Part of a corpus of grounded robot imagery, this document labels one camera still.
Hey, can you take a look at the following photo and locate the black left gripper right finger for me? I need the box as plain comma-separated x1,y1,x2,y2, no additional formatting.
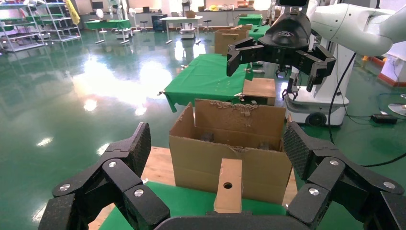
283,121,406,230

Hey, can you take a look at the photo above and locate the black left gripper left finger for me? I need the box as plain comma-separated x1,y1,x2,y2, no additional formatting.
38,122,171,230

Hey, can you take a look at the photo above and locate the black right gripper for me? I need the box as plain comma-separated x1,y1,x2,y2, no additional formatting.
226,12,337,93

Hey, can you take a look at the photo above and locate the small cardboard box with hole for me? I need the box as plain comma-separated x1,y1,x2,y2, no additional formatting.
214,158,243,214

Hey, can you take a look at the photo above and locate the distant open cardboard carton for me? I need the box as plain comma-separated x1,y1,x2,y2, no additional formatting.
214,28,249,56

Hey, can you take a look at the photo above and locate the large open cardboard carton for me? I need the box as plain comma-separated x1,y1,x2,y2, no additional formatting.
169,99,293,206

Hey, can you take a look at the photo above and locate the small wooden table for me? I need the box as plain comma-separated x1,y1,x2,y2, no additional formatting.
242,78,277,106

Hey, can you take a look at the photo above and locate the small distant green tablecloth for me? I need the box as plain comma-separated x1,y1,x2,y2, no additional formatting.
248,24,271,41

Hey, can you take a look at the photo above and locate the green tablecloth with yellow specks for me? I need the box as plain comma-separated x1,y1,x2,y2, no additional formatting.
99,181,288,230

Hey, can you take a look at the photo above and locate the black power adapter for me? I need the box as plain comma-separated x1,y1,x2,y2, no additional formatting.
371,114,398,125

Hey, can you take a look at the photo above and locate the round silver fan base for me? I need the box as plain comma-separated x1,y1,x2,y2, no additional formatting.
388,102,406,117

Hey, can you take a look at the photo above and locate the white table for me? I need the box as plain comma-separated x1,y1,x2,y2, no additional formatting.
159,16,203,45

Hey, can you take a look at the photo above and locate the white cabinet with red base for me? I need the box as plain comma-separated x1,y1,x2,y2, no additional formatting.
378,52,406,88

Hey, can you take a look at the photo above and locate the black cabinet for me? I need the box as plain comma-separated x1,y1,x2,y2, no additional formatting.
151,14,168,32

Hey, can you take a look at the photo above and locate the long table with green cloth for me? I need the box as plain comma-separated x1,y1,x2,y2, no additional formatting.
85,19,131,45

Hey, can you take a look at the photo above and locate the white metal shelf rack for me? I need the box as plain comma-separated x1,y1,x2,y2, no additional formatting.
38,0,81,43
0,3,45,52

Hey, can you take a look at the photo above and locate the yellow hanging cloth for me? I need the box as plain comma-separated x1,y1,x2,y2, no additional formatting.
66,0,81,25

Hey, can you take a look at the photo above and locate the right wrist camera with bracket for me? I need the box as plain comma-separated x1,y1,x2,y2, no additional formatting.
277,0,310,8

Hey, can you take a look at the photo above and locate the long black hanging cable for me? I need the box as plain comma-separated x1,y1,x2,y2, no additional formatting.
327,52,406,168

